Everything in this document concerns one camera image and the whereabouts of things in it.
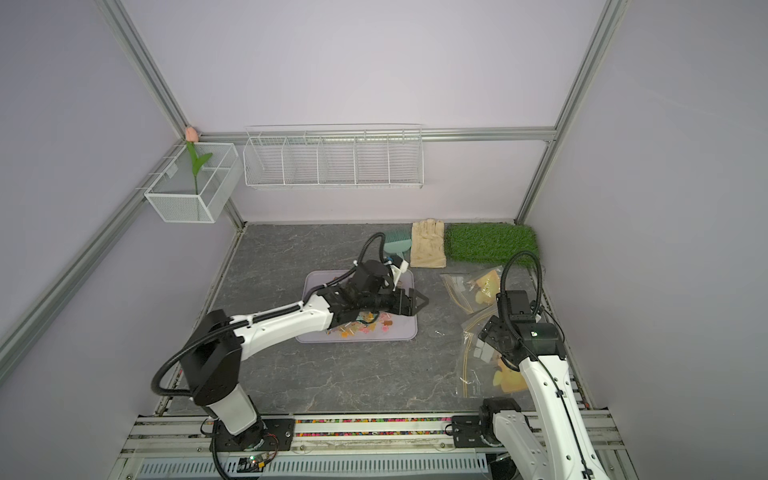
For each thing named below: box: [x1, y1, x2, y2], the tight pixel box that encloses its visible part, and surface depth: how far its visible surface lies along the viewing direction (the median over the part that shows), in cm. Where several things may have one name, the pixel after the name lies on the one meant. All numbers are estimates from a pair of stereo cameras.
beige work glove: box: [410, 219, 446, 269], surface depth 117 cm
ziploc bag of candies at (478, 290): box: [440, 265, 503, 314], surface depth 101 cm
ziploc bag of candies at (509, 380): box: [473, 336, 528, 394], surface depth 81 cm
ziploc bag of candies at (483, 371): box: [460, 308, 511, 398], surface depth 83 cm
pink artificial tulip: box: [185, 126, 213, 195], surface depth 92 cm
